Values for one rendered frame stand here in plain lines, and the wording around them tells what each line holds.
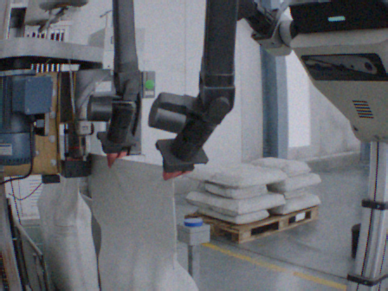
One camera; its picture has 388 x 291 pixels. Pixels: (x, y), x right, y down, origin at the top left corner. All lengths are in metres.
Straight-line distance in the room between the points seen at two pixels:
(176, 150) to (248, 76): 6.19
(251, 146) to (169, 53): 1.99
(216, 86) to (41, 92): 0.44
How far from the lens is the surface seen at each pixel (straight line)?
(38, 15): 1.44
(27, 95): 1.04
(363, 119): 1.24
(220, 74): 0.82
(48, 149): 1.34
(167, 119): 0.86
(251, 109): 7.11
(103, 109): 1.14
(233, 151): 6.91
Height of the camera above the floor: 1.23
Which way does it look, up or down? 5 degrees down
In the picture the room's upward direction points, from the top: straight up
